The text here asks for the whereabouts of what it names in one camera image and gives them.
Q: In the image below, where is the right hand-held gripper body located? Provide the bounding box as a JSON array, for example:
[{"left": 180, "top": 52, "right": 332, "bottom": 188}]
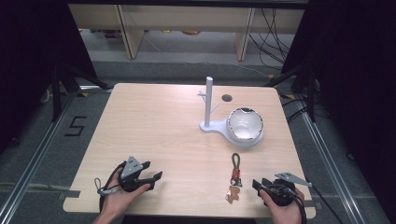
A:
[{"left": 262, "top": 172, "right": 314, "bottom": 207}]

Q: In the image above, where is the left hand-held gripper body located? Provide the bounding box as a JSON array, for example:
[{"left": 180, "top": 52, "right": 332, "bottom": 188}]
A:
[{"left": 118, "top": 155, "right": 156, "bottom": 192}]

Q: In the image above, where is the keychain with wooden charm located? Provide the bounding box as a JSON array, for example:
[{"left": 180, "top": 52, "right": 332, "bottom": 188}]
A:
[{"left": 224, "top": 152, "right": 244, "bottom": 205}]

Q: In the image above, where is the person's right hand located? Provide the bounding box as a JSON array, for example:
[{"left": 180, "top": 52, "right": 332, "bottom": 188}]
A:
[{"left": 259, "top": 187, "right": 306, "bottom": 224}]

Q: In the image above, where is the person's left hand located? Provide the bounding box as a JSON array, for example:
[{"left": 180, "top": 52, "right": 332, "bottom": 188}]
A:
[{"left": 101, "top": 169, "right": 151, "bottom": 219}]

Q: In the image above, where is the grey tape strip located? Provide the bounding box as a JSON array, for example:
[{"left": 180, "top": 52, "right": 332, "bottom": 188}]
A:
[
  {"left": 303, "top": 200, "right": 324, "bottom": 210},
  {"left": 58, "top": 189, "right": 81, "bottom": 200}
]

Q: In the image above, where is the white bowl with metallic rim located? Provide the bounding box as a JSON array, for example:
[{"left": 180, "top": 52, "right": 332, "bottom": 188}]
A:
[{"left": 225, "top": 106, "right": 265, "bottom": 143}]

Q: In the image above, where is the white jewellery stand with pole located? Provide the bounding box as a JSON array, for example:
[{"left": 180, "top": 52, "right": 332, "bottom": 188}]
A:
[{"left": 197, "top": 76, "right": 265, "bottom": 148}]

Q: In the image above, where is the black metal stand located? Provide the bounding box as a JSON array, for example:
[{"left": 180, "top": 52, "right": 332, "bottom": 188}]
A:
[
  {"left": 263, "top": 59, "right": 318, "bottom": 123},
  {"left": 49, "top": 61, "right": 114, "bottom": 123}
]

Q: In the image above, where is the black curtain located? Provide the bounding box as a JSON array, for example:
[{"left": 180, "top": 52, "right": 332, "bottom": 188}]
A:
[
  {"left": 280, "top": 0, "right": 396, "bottom": 224},
  {"left": 0, "top": 0, "right": 98, "bottom": 155}
]

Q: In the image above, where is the beige wooden desk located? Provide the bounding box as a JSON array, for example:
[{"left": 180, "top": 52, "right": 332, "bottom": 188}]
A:
[{"left": 67, "top": 3, "right": 306, "bottom": 62}]

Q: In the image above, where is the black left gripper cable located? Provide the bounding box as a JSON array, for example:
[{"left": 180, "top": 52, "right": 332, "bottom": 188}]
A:
[{"left": 98, "top": 161, "right": 128, "bottom": 213}]

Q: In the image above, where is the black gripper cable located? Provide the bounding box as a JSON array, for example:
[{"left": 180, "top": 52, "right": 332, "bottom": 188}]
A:
[
  {"left": 98, "top": 161, "right": 128, "bottom": 213},
  {"left": 274, "top": 183, "right": 345, "bottom": 224}
]

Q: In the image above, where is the grey wrist strap loop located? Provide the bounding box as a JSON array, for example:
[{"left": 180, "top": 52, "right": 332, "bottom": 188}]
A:
[{"left": 93, "top": 177, "right": 121, "bottom": 197}]

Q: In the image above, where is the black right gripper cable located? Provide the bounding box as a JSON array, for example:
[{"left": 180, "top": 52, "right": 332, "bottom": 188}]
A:
[{"left": 274, "top": 183, "right": 345, "bottom": 224}]

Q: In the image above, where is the aluminium floor rail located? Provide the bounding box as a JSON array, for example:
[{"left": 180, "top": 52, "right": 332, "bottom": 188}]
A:
[
  {"left": 294, "top": 95, "right": 373, "bottom": 224},
  {"left": 0, "top": 89, "right": 79, "bottom": 224}
]

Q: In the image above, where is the white floor cable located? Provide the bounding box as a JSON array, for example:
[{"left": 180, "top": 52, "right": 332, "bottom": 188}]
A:
[{"left": 231, "top": 63, "right": 273, "bottom": 78}]

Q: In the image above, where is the bundle of black cables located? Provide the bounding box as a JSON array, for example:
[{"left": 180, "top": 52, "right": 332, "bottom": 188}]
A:
[{"left": 247, "top": 7, "right": 297, "bottom": 71}]

